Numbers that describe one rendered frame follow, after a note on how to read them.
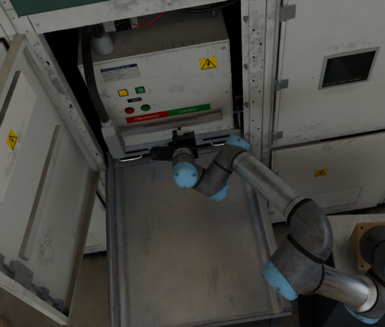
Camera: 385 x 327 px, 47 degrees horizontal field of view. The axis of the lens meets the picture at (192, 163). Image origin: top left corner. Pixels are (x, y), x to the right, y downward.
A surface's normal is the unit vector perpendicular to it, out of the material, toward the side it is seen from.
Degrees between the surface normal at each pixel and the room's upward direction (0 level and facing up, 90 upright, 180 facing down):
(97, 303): 0
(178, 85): 90
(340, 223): 0
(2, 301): 0
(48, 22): 90
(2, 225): 90
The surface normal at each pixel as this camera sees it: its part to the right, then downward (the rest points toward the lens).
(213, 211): -0.11, -0.53
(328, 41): 0.12, 0.83
